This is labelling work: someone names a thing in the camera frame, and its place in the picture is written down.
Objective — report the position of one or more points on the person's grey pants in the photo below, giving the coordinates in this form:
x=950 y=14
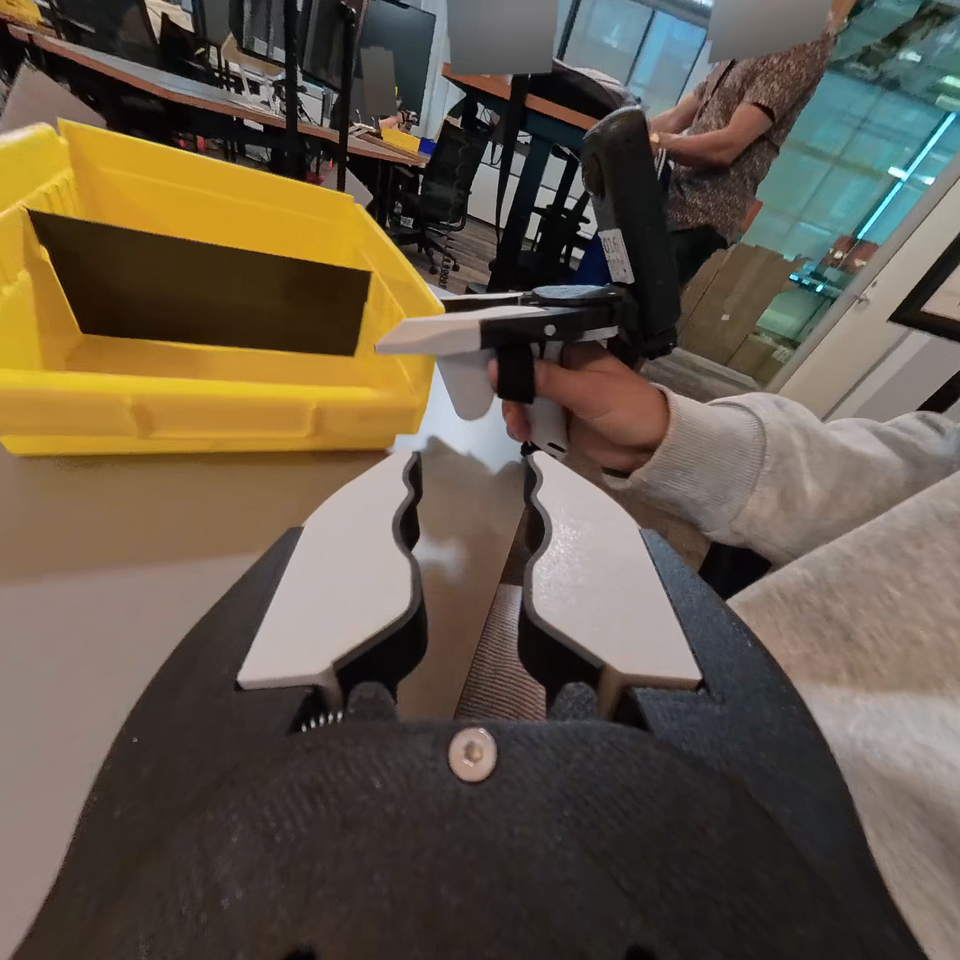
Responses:
x=502 y=660

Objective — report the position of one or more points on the large yellow bin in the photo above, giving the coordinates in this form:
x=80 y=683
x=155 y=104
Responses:
x=225 y=397

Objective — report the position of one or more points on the wide black monitor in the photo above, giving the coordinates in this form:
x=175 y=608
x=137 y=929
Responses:
x=375 y=45

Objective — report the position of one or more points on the wooden table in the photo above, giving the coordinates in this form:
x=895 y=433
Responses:
x=187 y=97

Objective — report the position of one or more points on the black bin divider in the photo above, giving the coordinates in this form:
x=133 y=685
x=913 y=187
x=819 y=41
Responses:
x=210 y=292

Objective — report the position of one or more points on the black office chair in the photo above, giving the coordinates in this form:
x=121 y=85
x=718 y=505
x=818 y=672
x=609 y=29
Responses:
x=446 y=187

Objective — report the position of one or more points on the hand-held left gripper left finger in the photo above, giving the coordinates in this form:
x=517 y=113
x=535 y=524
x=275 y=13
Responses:
x=337 y=592

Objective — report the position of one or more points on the cardboard boxes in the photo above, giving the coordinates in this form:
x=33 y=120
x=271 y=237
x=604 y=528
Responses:
x=742 y=315

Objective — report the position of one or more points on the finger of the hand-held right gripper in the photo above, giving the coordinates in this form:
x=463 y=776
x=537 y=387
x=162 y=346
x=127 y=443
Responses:
x=480 y=301
x=435 y=334

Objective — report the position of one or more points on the person's right hand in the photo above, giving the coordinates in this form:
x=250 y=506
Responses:
x=607 y=405

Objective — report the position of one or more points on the person's grey sweatshirt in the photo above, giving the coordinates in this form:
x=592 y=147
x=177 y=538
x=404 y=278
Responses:
x=877 y=712

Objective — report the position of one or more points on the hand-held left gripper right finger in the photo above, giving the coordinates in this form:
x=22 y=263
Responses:
x=607 y=592

